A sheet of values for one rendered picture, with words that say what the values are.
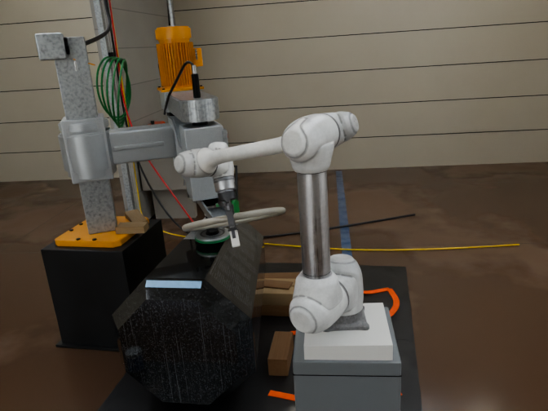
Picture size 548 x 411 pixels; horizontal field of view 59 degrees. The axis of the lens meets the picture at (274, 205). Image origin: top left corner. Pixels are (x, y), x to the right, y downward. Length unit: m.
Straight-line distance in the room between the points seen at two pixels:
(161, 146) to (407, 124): 4.96
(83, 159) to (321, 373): 2.10
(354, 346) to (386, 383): 0.19
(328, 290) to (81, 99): 2.19
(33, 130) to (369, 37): 5.55
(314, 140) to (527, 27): 6.63
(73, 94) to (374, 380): 2.44
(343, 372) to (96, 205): 2.15
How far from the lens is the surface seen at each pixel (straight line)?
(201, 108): 2.67
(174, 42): 3.34
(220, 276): 2.67
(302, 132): 1.50
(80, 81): 3.33
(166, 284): 2.61
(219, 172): 2.00
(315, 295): 1.69
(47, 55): 3.25
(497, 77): 7.88
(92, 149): 3.30
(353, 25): 7.48
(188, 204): 5.90
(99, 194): 3.44
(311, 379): 1.94
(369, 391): 1.97
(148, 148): 3.38
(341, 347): 1.87
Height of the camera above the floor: 1.92
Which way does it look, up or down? 18 degrees down
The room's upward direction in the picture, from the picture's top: 4 degrees counter-clockwise
